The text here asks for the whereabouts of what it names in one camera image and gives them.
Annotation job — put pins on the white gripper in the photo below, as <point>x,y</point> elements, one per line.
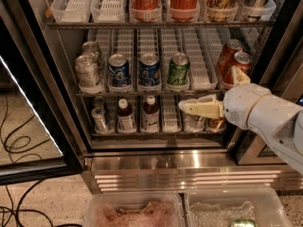
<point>238,106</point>

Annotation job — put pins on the green soda can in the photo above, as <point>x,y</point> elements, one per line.
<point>178,68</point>

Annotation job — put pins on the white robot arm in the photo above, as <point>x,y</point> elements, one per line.
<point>279,123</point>

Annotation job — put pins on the red cola can front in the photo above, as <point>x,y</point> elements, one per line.
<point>241,60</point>

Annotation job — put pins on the red cola can rear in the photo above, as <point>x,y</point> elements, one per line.
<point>231,47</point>

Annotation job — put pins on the blue can right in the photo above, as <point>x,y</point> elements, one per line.
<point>149,70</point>

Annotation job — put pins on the blue can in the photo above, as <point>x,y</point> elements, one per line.
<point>149,70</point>
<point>118,67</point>

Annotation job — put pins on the stainless steel fridge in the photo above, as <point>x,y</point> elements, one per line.
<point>50,34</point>

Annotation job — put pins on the blue can left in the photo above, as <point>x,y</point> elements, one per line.
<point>118,67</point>

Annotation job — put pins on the slim silver can rear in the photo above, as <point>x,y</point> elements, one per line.
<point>99,101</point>

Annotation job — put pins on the slim silver can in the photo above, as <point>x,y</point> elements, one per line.
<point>99,101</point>
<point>101,122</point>

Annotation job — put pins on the slim silver can front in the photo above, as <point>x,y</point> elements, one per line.
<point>101,122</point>

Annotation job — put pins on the green can in bin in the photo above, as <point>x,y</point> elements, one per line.
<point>239,222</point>

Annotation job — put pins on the white can rear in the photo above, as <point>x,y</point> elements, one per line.
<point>92,48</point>

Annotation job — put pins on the white can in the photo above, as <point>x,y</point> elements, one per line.
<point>92,48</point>
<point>87,71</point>

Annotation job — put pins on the white can front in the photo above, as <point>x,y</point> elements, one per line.
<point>87,71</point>

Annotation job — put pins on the open fridge glass door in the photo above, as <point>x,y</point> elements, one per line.
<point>33,146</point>

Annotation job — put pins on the clear water bottle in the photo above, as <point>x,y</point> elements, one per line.
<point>195,123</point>

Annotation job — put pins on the brown bottle right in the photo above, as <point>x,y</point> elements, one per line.
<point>150,115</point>

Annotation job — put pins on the brown bottle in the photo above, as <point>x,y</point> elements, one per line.
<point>150,115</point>
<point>125,115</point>

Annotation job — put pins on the brown bottle left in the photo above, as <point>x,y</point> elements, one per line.
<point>125,115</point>

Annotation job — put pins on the clear bin with bubble wrap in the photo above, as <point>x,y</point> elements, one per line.
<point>218,206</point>

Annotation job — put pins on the clear bin with pink cloth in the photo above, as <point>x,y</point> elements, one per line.
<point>138,209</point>

